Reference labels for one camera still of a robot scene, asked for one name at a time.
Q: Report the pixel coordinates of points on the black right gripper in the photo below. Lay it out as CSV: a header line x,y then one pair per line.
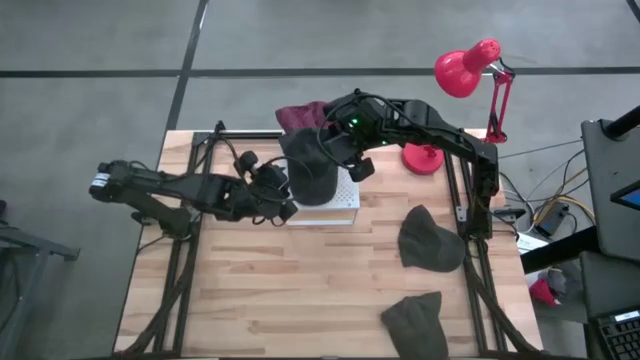
x,y
352,137

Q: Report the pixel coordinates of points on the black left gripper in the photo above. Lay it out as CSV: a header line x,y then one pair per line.
x,y
267,192

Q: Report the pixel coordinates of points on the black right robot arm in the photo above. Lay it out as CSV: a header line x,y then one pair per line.
x,y
440,132

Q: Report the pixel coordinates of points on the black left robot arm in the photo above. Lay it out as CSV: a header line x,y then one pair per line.
x,y
200,192

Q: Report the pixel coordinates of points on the white box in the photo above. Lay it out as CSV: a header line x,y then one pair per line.
x,y
347,197

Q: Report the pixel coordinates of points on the red desk lamp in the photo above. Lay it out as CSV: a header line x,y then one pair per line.
x,y
457,72

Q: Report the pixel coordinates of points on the white paper sheet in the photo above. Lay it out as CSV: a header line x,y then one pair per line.
x,y
530,243

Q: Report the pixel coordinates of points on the black power box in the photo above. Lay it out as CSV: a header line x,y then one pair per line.
x,y
551,220

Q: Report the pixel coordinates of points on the red and grey cloth bundle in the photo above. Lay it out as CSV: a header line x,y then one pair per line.
x,y
547,287

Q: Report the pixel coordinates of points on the grey metal stand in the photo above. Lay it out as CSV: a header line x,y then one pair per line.
x,y
30,250

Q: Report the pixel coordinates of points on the black keyboard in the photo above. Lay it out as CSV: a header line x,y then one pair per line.
x,y
622,340

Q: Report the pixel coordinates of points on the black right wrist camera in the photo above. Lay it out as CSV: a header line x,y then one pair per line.
x,y
361,169

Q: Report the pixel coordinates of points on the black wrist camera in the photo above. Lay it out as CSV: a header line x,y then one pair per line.
x,y
361,169
246,161

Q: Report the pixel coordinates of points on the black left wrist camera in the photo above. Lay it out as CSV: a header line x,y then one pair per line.
x,y
246,161

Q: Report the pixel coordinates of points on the black aluminium mounting frame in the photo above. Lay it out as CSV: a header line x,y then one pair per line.
x,y
475,290

